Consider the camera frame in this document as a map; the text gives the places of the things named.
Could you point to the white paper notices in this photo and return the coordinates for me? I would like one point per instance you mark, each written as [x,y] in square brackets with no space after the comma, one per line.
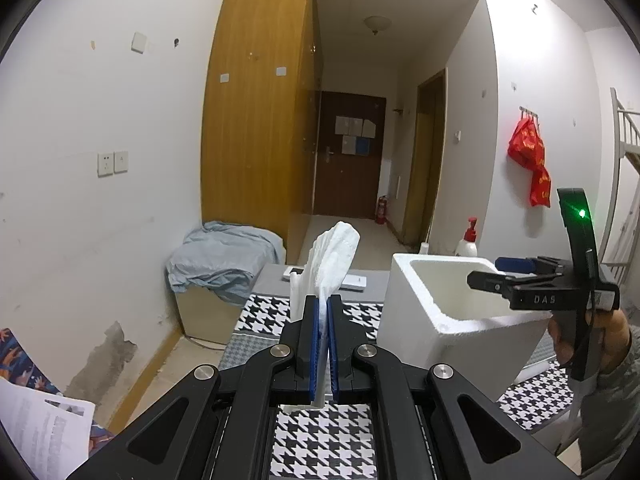
[355,127]

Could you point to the houndstooth grey bed sheet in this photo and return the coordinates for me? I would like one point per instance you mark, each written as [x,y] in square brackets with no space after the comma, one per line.
[325,440]

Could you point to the blue paper notice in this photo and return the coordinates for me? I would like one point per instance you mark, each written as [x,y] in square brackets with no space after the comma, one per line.
[363,145]

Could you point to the white pump bottle red top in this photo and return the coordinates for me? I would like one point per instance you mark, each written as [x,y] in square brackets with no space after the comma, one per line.
[467,246]

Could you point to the metal wall hook rack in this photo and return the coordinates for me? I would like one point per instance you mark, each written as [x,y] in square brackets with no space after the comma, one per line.
[530,112]

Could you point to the red plastic bags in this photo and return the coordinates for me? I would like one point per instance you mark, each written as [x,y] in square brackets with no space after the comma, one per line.
[530,155]

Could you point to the person's right hand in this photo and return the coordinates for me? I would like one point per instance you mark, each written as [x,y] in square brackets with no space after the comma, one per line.
[612,340]

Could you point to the dark brown entrance door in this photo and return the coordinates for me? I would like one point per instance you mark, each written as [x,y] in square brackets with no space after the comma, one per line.
[350,180]

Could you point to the grey-blue crumpled cloth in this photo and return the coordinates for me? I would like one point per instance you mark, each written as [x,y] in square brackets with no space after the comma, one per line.
[225,260]

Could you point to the printed paper sheet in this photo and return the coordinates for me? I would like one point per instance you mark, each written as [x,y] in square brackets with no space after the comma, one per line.
[40,430]

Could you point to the beige bedside box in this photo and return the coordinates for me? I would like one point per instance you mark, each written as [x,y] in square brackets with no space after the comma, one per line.
[210,317]

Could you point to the grey metal bunk bed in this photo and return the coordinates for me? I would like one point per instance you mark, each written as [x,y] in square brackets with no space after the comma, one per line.
[627,140]

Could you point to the round ceiling lamp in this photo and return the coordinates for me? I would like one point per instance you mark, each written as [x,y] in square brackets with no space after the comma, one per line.
[377,23]

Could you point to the white foam box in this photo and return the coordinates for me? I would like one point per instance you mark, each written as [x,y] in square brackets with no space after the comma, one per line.
[450,340]

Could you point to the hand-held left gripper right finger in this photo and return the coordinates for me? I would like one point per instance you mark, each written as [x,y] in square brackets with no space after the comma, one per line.
[334,345]

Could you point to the white square wall plate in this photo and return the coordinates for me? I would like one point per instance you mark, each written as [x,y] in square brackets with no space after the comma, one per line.
[139,43]

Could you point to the light wooden side door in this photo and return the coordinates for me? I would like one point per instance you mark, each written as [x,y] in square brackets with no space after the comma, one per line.
[425,170]

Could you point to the red fire extinguisher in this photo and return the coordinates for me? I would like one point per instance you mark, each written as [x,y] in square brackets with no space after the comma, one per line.
[381,210]

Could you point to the person's right forearm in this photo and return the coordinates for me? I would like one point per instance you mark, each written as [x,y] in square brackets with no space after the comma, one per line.
[620,410]

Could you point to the white double wall socket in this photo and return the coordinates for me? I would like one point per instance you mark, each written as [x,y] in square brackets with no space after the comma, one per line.
[112,164]

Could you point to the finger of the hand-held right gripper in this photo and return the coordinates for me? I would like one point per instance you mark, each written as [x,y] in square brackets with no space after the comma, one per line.
[492,281]
[515,263]

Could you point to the colourful printed cloth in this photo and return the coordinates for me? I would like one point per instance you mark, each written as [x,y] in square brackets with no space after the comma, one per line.
[20,360]

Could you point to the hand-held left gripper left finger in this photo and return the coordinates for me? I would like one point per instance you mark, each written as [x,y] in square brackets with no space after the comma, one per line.
[314,345]

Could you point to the wooden wardrobe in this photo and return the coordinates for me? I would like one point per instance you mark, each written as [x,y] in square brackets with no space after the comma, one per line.
[255,135]

